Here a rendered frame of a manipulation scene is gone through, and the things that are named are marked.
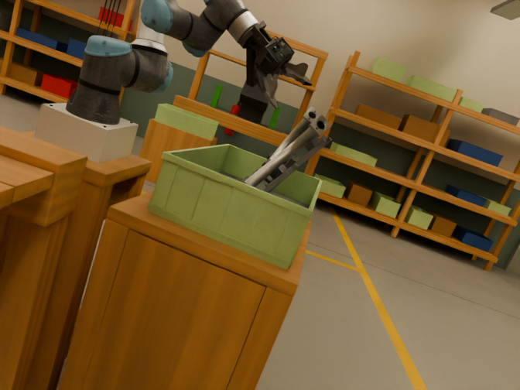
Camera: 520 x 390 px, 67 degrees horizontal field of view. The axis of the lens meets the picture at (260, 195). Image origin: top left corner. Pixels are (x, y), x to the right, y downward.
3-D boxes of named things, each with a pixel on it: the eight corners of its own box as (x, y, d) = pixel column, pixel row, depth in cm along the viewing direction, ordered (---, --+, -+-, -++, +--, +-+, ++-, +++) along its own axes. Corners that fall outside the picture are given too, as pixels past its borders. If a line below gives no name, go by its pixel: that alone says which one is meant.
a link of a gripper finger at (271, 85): (275, 98, 96) (270, 65, 99) (265, 110, 101) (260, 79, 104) (286, 99, 98) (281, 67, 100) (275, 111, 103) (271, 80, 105)
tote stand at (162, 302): (145, 331, 185) (196, 174, 168) (248, 377, 179) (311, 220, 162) (41, 445, 119) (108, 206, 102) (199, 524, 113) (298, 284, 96)
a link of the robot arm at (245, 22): (224, 36, 105) (244, 26, 109) (235, 49, 105) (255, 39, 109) (234, 17, 98) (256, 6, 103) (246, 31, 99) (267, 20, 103)
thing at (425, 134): (490, 273, 575) (569, 126, 526) (295, 202, 568) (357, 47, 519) (473, 259, 627) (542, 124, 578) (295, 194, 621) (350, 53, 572)
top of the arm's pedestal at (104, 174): (64, 140, 138) (67, 129, 138) (149, 172, 137) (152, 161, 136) (-6, 146, 107) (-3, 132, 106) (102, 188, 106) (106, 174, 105)
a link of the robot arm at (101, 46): (70, 73, 115) (81, 25, 111) (113, 83, 125) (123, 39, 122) (90, 85, 108) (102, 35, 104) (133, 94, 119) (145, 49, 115)
